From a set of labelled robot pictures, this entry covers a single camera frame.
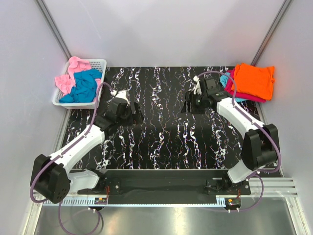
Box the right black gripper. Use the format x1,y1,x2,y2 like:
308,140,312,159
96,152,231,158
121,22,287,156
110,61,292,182
180,91,207,115

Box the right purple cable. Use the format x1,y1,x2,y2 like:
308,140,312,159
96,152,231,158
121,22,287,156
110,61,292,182
195,70,281,213

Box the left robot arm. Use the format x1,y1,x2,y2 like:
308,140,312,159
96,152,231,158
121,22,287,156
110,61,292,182
30,97,144,204

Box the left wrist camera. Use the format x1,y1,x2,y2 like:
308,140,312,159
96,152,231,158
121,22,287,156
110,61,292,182
111,90,130,104

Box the purple cable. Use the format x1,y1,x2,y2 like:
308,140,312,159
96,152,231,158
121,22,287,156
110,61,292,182
29,82,117,235
195,70,281,213

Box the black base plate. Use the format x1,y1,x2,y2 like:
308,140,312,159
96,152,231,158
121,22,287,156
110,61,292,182
78,169,251,206

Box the white plastic basket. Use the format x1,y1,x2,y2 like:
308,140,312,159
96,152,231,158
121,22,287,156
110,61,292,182
52,56,107,110

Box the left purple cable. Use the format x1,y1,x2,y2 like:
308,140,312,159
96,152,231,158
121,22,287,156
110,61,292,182
29,82,117,235

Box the folded magenta t shirt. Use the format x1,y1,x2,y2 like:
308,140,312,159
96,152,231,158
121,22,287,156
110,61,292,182
225,79,266,103

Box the folded light blue t shirt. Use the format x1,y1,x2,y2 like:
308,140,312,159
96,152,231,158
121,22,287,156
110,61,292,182
220,75,246,103

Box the aluminium front rail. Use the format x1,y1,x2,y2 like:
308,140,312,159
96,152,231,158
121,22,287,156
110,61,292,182
31,177,299,199

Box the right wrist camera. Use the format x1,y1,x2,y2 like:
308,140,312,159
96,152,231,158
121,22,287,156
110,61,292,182
192,76,202,95

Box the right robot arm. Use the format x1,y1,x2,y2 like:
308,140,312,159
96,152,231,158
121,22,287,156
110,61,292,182
181,76,281,194

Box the pink t shirt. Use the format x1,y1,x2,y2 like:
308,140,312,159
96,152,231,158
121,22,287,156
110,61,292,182
55,56,91,96

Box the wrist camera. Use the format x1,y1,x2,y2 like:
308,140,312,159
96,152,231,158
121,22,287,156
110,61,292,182
192,76,202,95
111,90,130,104

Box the orange t shirt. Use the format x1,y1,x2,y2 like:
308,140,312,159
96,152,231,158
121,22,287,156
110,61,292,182
233,63,275,100

